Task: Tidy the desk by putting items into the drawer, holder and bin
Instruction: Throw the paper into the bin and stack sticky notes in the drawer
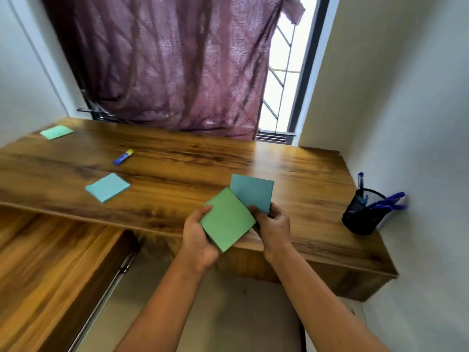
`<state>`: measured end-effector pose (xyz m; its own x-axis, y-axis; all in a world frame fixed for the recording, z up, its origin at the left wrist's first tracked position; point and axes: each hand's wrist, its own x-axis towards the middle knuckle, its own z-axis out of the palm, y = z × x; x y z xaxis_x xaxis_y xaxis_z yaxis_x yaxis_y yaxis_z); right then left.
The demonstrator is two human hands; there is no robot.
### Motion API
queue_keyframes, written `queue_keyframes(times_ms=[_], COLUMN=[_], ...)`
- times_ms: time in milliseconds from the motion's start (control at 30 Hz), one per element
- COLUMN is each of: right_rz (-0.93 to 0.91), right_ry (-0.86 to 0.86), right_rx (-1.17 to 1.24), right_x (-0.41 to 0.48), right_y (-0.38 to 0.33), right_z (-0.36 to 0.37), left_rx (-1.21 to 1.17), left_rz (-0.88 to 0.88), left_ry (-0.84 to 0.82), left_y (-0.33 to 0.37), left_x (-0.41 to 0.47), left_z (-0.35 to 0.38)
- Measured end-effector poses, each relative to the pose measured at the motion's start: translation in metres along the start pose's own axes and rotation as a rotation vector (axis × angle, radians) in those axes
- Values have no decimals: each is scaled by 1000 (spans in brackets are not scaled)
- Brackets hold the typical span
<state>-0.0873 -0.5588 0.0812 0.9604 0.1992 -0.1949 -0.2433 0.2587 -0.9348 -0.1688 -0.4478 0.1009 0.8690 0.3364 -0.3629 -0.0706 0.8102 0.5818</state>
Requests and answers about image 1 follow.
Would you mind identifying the person's right hand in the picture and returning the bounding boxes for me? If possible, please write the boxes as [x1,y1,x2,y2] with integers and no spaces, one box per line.
[249,202,294,264]

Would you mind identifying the person's left hand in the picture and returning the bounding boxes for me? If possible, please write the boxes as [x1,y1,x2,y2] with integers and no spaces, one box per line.
[182,205,220,277]

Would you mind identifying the green sticky note pad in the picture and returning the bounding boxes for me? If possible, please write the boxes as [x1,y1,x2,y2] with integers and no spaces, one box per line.
[39,125,74,140]
[200,187,257,253]

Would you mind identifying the light blue sticky note pad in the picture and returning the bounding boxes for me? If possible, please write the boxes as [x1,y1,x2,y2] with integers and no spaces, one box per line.
[230,174,275,217]
[85,173,131,204]

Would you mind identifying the black mesh pen holder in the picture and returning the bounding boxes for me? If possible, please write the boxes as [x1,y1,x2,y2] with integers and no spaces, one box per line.
[341,188,393,236]

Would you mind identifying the wooden desk drawer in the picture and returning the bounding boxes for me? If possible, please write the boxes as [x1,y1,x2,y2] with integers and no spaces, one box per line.
[216,245,398,303]
[0,207,140,352]

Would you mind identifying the blue glue stick yellow cap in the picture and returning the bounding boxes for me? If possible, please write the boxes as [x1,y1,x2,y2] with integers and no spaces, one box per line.
[112,149,135,166]

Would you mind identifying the bunch of blue pens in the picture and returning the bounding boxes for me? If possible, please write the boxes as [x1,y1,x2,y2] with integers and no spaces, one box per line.
[357,172,408,213]

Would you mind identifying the person's right forearm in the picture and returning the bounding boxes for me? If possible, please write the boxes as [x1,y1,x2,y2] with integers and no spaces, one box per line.
[271,249,391,352]

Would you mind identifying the person's left forearm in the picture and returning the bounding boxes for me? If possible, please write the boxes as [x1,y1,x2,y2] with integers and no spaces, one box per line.
[113,260,210,352]

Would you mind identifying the purple patterned curtain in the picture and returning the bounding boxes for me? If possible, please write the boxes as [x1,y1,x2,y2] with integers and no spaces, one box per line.
[40,0,306,140]

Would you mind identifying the grey drawer slide rail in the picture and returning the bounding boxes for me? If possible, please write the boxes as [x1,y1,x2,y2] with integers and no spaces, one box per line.
[67,249,139,352]

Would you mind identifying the black window frame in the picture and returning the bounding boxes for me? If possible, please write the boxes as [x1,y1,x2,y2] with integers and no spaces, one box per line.
[77,0,332,145]

